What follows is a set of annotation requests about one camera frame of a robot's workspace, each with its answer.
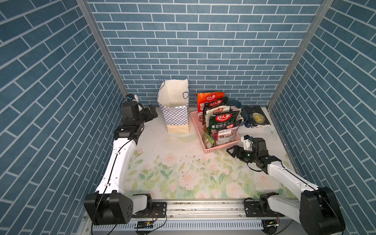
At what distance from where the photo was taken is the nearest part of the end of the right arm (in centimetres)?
64

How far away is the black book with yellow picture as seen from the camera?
1.10 m

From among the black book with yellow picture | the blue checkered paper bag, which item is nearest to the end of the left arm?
the blue checkered paper bag

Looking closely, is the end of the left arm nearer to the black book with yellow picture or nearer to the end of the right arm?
the end of the right arm
